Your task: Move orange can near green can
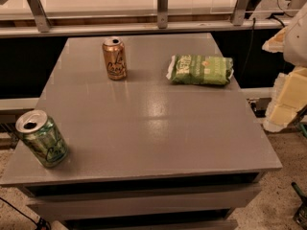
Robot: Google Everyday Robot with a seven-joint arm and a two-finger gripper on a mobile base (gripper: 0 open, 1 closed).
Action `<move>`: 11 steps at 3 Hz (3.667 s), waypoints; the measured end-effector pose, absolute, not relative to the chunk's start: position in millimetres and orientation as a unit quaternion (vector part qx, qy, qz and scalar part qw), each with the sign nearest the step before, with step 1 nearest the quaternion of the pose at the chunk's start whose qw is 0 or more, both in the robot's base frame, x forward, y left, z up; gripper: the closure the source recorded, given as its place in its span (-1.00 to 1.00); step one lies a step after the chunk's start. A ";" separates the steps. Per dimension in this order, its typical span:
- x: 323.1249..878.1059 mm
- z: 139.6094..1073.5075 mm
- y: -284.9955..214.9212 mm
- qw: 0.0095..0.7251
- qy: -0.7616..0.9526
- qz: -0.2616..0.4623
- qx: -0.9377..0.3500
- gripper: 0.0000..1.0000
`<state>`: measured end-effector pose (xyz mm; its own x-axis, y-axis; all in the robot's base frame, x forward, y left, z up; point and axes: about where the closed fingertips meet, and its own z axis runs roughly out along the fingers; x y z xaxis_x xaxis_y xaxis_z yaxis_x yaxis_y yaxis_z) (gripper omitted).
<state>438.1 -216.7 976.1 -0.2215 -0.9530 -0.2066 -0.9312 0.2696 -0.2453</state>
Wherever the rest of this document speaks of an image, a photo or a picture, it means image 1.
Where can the metal bracket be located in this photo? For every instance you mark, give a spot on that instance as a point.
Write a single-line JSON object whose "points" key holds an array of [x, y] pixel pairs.
{"points": [[162, 14], [238, 15], [40, 17]]}

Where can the middle metal bracket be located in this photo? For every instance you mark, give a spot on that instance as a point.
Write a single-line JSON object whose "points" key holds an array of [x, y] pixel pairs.
{"points": [[162, 14]]}

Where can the left metal bracket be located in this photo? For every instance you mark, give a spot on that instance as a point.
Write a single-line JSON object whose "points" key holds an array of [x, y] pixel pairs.
{"points": [[40, 17]]}

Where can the green soda can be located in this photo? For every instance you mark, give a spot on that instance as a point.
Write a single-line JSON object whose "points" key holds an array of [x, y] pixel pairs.
{"points": [[39, 132]]}

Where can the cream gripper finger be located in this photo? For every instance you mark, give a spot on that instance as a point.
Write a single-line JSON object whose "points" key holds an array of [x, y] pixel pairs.
{"points": [[289, 96], [276, 43]]}

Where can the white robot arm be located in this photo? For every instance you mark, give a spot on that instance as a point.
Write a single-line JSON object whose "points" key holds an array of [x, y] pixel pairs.
{"points": [[295, 41]]}

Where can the green chip bag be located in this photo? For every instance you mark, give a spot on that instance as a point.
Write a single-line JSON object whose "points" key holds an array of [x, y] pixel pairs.
{"points": [[200, 70]]}

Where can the dark tool on floor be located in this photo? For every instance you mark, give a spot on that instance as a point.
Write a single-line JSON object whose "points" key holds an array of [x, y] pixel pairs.
{"points": [[300, 216]]}

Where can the orange soda can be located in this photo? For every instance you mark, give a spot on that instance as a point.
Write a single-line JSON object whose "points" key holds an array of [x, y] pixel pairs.
{"points": [[115, 58]]}

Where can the right metal bracket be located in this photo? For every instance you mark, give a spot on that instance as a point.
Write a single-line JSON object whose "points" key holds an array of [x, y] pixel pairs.
{"points": [[238, 15]]}

